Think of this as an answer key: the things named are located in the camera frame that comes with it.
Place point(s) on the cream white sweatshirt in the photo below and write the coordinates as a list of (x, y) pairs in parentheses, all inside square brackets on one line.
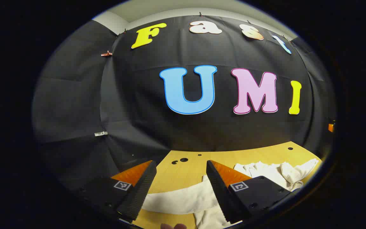
[(186, 198)]

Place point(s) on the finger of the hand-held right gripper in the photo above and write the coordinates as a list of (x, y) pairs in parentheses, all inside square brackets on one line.
[(331, 128)]

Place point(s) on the orange cloth clip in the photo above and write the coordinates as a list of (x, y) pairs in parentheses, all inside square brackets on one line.
[(106, 54)]

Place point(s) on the white cloth clip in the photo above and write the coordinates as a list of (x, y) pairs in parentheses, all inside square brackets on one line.
[(101, 134)]

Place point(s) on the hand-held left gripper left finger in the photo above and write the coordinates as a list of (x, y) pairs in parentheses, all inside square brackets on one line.
[(138, 197)]

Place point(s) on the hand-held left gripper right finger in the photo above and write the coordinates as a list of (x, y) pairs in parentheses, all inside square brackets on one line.
[(222, 197)]

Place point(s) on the black backdrop cloth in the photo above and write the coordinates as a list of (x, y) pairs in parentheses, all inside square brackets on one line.
[(138, 111)]

